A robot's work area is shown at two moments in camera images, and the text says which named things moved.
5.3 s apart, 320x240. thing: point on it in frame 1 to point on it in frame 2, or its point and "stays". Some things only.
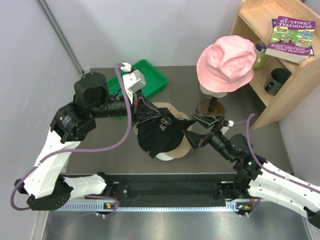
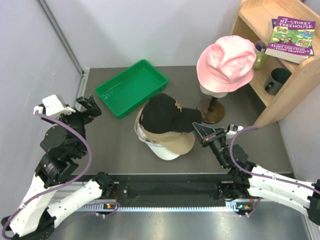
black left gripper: x=145 y=112 to x=94 y=110
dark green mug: x=274 y=82 stays
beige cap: x=173 y=112 to x=178 y=143
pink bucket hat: x=227 y=65 stays
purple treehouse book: x=292 y=39 stays
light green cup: x=262 y=57 stays
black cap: x=157 y=136 to x=162 y=113
